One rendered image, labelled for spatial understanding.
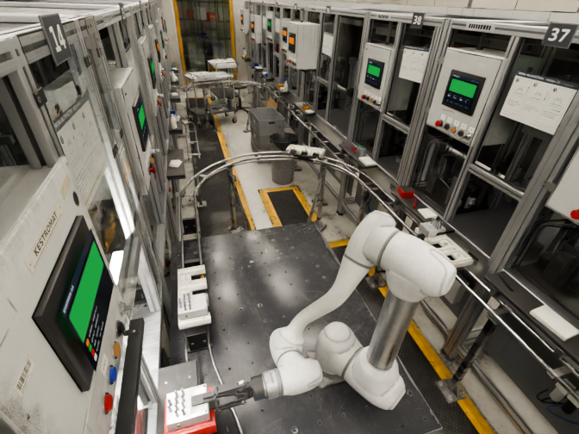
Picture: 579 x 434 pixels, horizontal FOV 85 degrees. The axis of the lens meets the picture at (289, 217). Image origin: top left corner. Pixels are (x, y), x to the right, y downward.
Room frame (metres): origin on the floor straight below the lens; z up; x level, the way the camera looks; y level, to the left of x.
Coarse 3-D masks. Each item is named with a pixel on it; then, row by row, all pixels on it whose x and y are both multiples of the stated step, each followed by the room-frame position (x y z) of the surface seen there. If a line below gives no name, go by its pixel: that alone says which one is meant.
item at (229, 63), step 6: (210, 60) 7.90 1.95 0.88; (216, 60) 7.85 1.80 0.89; (222, 60) 7.83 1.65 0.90; (228, 60) 7.58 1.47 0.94; (216, 66) 7.19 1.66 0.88; (222, 66) 7.24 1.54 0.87; (228, 66) 7.30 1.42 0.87; (234, 66) 7.36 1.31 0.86; (228, 72) 8.07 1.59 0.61; (228, 78) 8.07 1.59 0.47; (210, 90) 7.83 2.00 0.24; (216, 90) 7.76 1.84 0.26; (222, 90) 7.78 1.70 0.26; (228, 90) 7.81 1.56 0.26; (216, 96) 7.31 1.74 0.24; (222, 96) 7.22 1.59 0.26
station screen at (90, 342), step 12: (84, 252) 0.43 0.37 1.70; (84, 264) 0.41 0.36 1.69; (108, 276) 0.48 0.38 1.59; (72, 288) 0.34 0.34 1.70; (108, 288) 0.45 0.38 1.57; (72, 300) 0.33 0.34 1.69; (96, 300) 0.39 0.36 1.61; (108, 300) 0.44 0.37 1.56; (96, 312) 0.38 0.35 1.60; (72, 324) 0.30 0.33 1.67; (96, 324) 0.36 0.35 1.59; (96, 336) 0.34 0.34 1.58; (84, 348) 0.30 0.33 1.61; (96, 348) 0.32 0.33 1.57; (96, 360) 0.31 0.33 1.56
